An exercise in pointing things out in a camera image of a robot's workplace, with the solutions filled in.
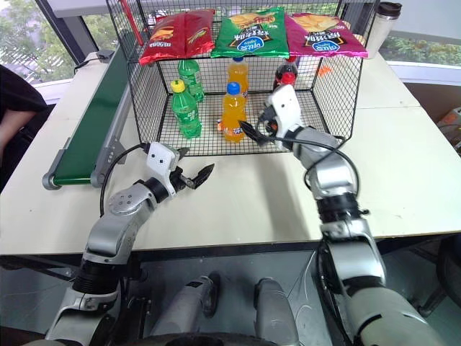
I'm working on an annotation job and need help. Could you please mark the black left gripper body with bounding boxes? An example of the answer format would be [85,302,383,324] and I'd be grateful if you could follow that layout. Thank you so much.
[168,167,197,198]

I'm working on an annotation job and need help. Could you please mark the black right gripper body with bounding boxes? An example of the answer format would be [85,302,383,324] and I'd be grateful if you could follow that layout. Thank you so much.
[256,105,279,136]

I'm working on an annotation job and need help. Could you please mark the green conveyor belt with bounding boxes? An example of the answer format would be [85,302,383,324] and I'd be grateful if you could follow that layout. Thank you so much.
[42,43,140,190]

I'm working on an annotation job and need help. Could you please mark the orange bottle blue cap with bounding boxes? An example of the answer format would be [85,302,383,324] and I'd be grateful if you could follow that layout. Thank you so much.
[220,81,248,144]

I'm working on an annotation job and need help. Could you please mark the cola bottle red cap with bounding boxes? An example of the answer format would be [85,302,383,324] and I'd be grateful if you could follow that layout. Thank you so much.
[273,57,300,93]

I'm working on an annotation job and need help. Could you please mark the green bottle yellow cap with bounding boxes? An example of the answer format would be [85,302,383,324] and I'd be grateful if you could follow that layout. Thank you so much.
[170,79,202,140]

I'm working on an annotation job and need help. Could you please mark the orange soda bottle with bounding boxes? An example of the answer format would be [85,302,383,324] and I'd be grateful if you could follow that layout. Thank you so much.
[225,56,249,95]

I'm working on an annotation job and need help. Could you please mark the green chips bag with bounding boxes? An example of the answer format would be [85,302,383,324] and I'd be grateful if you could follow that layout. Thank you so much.
[210,6,291,59]

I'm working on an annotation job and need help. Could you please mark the green soda bottle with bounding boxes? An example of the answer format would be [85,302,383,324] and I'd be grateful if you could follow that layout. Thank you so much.
[177,58,205,102]

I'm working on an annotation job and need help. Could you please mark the pink chips bag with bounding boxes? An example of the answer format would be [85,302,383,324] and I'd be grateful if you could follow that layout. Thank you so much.
[284,12,369,59]

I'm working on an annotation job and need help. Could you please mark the narrow red snack bag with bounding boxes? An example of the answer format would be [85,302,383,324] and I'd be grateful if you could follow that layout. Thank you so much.
[182,9,216,58]

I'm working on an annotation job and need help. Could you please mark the red chips bag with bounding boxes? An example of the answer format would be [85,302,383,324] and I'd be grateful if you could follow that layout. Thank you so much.
[139,14,188,66]

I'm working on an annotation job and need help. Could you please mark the silver left robot leg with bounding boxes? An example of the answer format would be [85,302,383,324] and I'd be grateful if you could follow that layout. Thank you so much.
[149,275,221,340]

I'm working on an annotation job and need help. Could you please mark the silver robot leg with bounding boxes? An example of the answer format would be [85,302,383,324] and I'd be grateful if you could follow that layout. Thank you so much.
[149,275,221,340]
[254,277,300,346]

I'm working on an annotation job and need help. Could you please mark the silver travel mug black lid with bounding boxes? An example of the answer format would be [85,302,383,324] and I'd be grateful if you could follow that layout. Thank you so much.
[365,1,403,61]

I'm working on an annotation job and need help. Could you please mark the red rod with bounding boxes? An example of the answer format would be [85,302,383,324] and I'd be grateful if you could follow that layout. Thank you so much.
[118,0,143,46]

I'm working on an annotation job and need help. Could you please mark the silver right robot leg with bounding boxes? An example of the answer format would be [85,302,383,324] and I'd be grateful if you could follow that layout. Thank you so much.
[254,277,300,346]

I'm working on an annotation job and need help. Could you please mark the dark rounded robot torso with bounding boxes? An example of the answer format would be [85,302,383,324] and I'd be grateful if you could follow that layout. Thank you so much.
[136,334,296,346]

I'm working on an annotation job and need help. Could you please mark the person in dark clothes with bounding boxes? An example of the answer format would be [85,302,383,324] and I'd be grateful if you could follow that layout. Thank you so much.
[0,64,51,192]

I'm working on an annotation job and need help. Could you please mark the grey orange device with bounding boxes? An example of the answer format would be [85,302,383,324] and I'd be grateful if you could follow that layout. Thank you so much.
[437,106,461,156]

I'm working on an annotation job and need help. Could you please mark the black rounded object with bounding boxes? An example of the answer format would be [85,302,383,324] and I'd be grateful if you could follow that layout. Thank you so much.
[437,236,461,289]

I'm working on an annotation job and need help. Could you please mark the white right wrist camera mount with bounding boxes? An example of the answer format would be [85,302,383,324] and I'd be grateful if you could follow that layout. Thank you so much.
[269,85,302,140]

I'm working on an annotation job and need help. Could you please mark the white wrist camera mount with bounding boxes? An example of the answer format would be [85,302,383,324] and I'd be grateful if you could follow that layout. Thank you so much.
[146,141,181,198]
[269,85,302,140]

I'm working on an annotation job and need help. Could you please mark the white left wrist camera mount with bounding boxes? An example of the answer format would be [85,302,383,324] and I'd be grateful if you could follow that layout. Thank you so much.
[146,141,181,198]

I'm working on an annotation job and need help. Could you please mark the black wire rack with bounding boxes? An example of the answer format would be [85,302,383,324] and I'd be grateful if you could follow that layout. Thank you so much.
[106,0,381,158]

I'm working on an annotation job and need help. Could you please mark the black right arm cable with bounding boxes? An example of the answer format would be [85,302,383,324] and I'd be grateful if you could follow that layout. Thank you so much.
[264,133,370,217]

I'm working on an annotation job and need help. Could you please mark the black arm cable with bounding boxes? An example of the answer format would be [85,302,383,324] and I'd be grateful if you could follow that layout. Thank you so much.
[99,143,151,217]
[264,133,370,217]

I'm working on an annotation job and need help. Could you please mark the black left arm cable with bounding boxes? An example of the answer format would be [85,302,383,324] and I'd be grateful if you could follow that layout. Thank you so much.
[99,143,151,217]

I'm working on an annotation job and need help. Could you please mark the black adapter cable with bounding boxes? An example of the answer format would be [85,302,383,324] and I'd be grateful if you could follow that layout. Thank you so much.
[73,53,100,76]

